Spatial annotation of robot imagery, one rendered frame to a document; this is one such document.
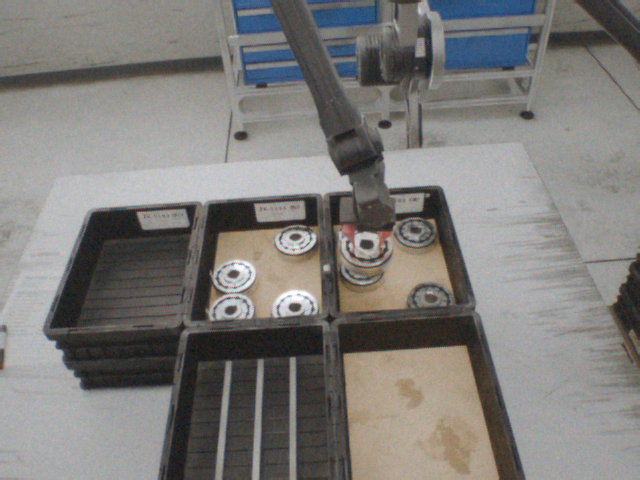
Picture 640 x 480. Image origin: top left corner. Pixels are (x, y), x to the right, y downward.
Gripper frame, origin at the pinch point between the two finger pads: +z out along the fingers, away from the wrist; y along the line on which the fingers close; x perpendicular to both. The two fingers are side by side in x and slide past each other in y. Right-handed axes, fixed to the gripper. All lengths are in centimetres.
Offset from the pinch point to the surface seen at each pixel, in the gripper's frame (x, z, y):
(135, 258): 17, 24, -58
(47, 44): 265, 95, -204
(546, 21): 205, 58, 97
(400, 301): 1.9, 22.1, 8.0
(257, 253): 17.7, 23.6, -26.5
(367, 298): 2.9, 22.3, 0.6
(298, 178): 63, 39, -20
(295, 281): 8.3, 22.9, -16.3
